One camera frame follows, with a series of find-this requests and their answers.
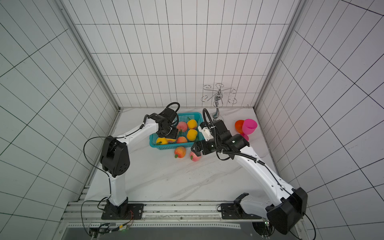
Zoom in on pink peach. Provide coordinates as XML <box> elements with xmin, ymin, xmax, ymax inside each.
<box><xmin>177</xmin><ymin>122</ymin><xmax>189</xmax><ymax>133</ymax></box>
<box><xmin>190</xmin><ymin>152</ymin><xmax>201</xmax><ymax>162</ymax></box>

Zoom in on pink peach top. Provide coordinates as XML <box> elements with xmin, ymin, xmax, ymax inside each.
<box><xmin>190</xmin><ymin>152</ymin><xmax>201</xmax><ymax>162</ymax></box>

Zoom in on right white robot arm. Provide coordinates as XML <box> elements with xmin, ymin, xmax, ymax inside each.
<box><xmin>191</xmin><ymin>109</ymin><xmax>308</xmax><ymax>235</ymax></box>

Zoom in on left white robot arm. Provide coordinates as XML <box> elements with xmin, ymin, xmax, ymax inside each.
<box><xmin>100</xmin><ymin>102</ymin><xmax>180</xmax><ymax>220</ymax></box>

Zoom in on teal plastic basket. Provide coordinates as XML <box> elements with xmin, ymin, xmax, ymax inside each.
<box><xmin>149</xmin><ymin>112</ymin><xmax>207</xmax><ymax>150</ymax></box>

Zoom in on orange-red peach top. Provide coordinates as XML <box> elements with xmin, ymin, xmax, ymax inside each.
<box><xmin>174</xmin><ymin>147</ymin><xmax>187</xmax><ymax>159</ymax></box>

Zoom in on orange plastic goblet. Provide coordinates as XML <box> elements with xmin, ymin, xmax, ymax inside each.
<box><xmin>235</xmin><ymin>120</ymin><xmax>244</xmax><ymax>134</ymax></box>

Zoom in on magenta plastic goblet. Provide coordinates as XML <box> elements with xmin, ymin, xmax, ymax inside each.
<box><xmin>241</xmin><ymin>119</ymin><xmax>258</xmax><ymax>141</ymax></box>

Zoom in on chrome cup holder stand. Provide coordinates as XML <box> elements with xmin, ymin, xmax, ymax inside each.
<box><xmin>201</xmin><ymin>83</ymin><xmax>237</xmax><ymax>120</ymax></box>

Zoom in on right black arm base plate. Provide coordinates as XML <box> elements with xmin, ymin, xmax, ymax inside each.
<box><xmin>218</xmin><ymin>203</ymin><xmax>261</xmax><ymax>220</ymax></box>

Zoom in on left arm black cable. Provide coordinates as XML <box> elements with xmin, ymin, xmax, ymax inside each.
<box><xmin>80</xmin><ymin>136</ymin><xmax>112</xmax><ymax>238</ymax></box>

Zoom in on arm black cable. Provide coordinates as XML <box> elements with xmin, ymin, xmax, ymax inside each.
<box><xmin>287</xmin><ymin>211</ymin><xmax>317</xmax><ymax>240</ymax></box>
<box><xmin>80</xmin><ymin>136</ymin><xmax>112</xmax><ymax>238</ymax></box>

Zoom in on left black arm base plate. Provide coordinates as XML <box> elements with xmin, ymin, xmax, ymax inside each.
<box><xmin>101</xmin><ymin>203</ymin><xmax>145</xmax><ymax>221</ymax></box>

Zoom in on aluminium mounting rail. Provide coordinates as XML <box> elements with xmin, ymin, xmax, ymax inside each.
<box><xmin>62</xmin><ymin>201</ymin><xmax>274</xmax><ymax>231</ymax></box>

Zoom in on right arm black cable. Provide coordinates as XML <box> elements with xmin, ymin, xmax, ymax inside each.
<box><xmin>287</xmin><ymin>211</ymin><xmax>317</xmax><ymax>240</ymax></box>

